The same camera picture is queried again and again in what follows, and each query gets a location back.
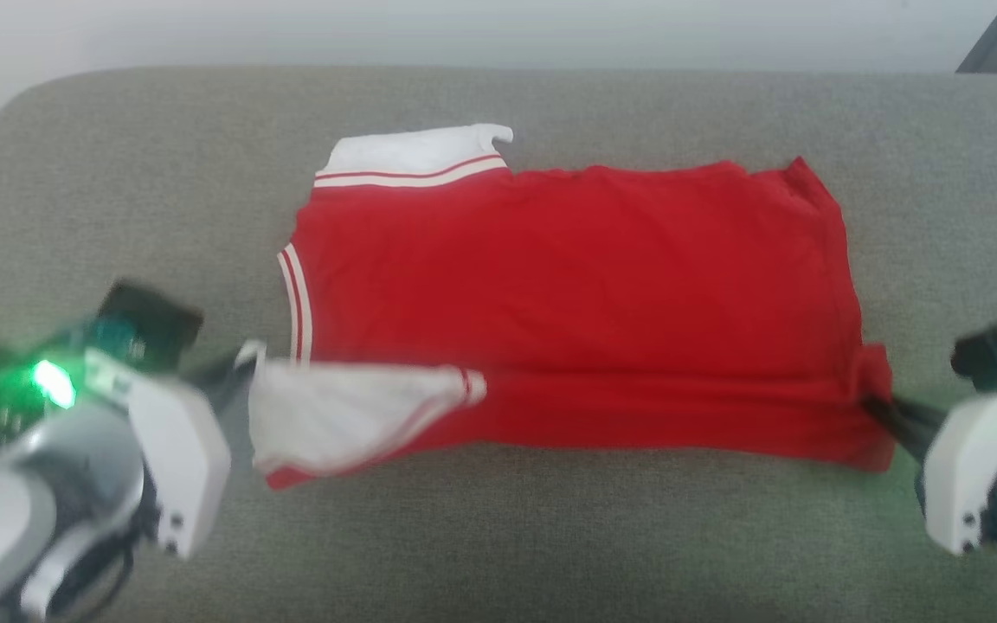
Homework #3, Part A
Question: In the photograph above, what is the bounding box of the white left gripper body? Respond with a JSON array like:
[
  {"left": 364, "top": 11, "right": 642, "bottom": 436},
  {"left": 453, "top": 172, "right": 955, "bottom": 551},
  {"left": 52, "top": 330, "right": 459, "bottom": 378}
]
[{"left": 86, "top": 348, "right": 232, "bottom": 560}]

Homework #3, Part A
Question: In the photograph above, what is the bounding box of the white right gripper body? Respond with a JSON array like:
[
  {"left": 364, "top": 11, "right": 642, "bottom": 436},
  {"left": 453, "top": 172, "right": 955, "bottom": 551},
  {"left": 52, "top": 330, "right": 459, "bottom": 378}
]
[{"left": 922, "top": 376, "right": 997, "bottom": 556}]

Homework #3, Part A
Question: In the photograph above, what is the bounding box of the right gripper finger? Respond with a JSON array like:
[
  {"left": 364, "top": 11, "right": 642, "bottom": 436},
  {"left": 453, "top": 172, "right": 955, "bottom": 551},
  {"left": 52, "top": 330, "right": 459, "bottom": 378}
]
[{"left": 861, "top": 395, "right": 946, "bottom": 460}]

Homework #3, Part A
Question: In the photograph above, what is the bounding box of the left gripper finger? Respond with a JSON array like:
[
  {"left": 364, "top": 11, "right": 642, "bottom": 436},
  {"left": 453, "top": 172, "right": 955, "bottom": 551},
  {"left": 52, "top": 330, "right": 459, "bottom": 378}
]
[{"left": 186, "top": 350, "right": 254, "bottom": 421}]

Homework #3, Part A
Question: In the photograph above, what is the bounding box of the red and white garment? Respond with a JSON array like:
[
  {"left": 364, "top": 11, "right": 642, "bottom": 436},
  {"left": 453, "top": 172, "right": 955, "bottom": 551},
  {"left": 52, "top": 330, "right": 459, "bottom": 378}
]
[{"left": 248, "top": 124, "right": 896, "bottom": 491}]

